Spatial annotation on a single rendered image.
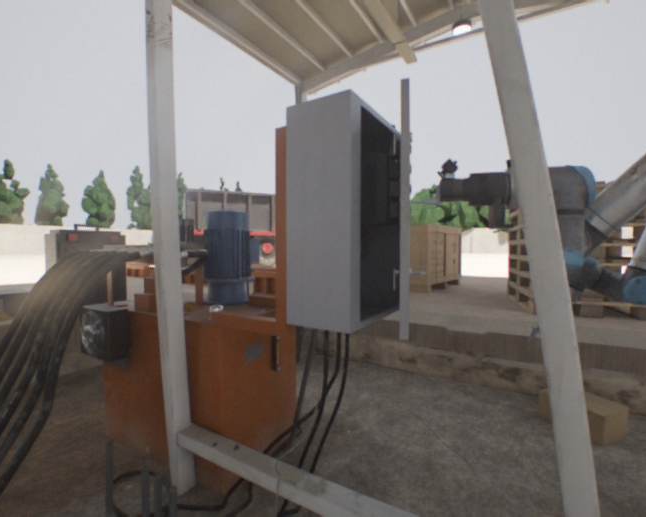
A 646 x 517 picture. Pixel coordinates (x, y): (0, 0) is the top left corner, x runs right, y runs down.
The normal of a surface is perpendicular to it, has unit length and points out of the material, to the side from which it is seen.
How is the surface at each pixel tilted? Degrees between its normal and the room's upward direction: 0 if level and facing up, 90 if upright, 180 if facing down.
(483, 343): 89
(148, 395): 90
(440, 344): 90
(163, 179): 91
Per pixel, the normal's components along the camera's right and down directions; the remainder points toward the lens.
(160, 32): 0.84, 0.04
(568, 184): -0.26, 0.07
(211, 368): -0.47, 0.03
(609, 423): 0.37, 0.03
